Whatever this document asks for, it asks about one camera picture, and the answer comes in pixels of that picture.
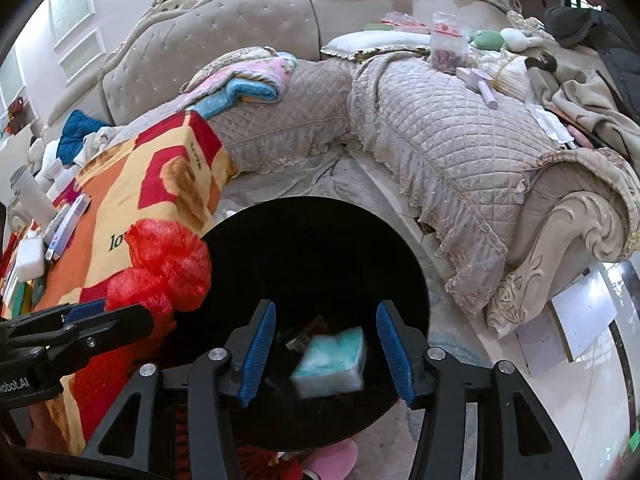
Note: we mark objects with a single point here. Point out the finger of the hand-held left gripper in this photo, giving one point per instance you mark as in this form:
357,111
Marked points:
107,325
82,311

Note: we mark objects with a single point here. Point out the pink slipper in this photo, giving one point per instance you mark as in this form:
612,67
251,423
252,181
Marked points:
332,460

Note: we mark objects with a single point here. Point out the teal white tissue packet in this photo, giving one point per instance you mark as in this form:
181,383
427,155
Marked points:
330,365

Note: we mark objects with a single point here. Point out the green plush toy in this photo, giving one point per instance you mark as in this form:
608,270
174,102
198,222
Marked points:
487,41

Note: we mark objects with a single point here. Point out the white fringed cushion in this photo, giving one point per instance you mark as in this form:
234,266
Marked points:
375,42

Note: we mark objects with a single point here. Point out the white blue long box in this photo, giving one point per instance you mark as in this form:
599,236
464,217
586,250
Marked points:
67,225

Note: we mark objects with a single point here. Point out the beige coat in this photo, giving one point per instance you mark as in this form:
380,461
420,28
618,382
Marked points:
590,105

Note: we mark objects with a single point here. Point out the dark blue cloth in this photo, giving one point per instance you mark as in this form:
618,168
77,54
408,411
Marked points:
77,135

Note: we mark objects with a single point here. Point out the black jacket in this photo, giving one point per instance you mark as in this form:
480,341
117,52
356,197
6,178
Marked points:
585,30

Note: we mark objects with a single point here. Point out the clear snack bag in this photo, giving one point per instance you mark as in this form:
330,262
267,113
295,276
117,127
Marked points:
447,45

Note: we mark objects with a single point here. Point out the red plastic bag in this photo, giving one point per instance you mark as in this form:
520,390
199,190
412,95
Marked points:
165,265

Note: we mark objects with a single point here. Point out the white flat board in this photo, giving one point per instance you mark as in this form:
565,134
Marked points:
575,320

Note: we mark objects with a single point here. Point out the white soap box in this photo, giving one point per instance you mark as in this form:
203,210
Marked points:
31,257

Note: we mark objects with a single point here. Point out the pink floral folded blanket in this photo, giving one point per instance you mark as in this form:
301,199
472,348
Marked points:
250,72

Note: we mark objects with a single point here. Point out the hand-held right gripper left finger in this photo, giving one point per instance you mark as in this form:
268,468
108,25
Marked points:
257,355

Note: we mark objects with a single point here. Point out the white bottle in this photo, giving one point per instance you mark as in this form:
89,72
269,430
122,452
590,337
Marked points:
32,195

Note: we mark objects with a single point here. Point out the purple toy hammer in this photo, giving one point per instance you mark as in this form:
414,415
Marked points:
477,82

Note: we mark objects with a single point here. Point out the light blue towel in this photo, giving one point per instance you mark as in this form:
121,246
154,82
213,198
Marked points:
245,92

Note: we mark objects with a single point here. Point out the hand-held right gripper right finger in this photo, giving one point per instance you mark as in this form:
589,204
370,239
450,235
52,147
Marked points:
397,355

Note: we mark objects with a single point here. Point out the crumpled snack wrapper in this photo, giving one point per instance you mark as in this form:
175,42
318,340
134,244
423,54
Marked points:
305,337

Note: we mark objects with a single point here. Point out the black round trash bin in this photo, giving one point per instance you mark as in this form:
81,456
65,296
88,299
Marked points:
310,260

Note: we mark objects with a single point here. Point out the straw hand broom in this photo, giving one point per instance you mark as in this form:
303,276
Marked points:
512,77

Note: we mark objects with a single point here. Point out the beige tufted sofa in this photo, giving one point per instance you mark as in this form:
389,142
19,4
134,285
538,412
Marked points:
225,35

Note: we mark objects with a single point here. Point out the quilted beige sofa cover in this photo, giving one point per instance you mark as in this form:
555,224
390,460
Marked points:
440,135
280,120

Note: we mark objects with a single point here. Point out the orange red checkered blanket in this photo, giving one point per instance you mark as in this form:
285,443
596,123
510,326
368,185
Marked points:
115,210

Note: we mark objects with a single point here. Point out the white plush toy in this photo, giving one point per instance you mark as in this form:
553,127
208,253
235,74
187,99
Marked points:
520,39

